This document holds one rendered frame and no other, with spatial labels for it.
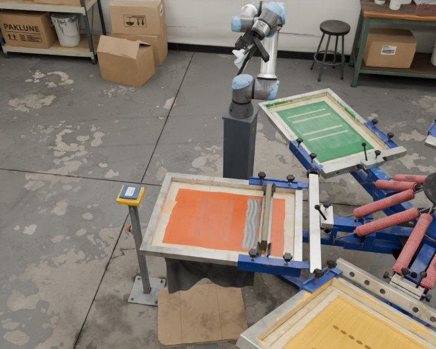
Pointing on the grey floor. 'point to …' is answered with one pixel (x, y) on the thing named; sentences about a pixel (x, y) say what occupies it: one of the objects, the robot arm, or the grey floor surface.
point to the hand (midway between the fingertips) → (237, 70)
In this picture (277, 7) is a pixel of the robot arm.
